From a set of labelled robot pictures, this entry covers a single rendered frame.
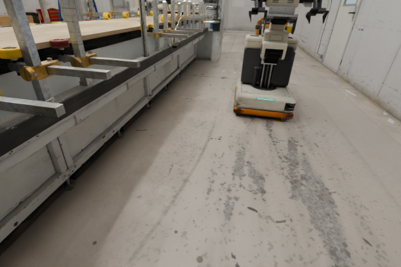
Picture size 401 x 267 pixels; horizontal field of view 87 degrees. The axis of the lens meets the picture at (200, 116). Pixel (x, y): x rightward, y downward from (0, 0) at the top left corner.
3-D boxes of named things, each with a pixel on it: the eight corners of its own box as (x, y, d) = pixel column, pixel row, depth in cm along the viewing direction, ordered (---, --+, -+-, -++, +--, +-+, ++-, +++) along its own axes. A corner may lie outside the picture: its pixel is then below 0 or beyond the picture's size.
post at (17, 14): (54, 105, 89) (11, -33, 67) (48, 108, 86) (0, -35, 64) (47, 104, 90) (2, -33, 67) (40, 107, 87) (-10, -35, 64)
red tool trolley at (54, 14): (66, 31, 871) (61, 9, 833) (53, 33, 804) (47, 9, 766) (55, 30, 873) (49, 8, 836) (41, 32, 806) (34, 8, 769)
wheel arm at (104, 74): (112, 80, 83) (110, 68, 81) (107, 82, 80) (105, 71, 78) (18, 70, 89) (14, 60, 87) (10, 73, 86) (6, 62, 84)
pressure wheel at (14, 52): (2, 77, 86) (-10, 47, 80) (21, 71, 93) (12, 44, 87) (17, 78, 84) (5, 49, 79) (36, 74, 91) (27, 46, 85)
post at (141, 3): (150, 55, 175) (144, -7, 154) (147, 56, 171) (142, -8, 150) (144, 55, 176) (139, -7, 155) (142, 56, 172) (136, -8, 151)
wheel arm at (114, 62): (140, 68, 105) (139, 59, 103) (137, 70, 102) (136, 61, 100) (63, 61, 112) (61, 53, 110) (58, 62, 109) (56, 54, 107)
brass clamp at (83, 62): (99, 63, 112) (97, 53, 110) (82, 69, 100) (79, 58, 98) (88, 62, 113) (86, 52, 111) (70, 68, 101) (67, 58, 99)
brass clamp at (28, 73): (62, 72, 90) (59, 60, 87) (34, 82, 78) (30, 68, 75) (49, 71, 91) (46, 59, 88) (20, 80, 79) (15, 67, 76)
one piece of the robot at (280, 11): (261, 31, 201) (265, 6, 191) (291, 33, 197) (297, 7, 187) (262, 33, 187) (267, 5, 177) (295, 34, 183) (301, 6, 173)
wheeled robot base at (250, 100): (234, 93, 291) (237, 75, 279) (283, 98, 281) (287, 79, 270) (232, 114, 232) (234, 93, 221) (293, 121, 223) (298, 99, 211)
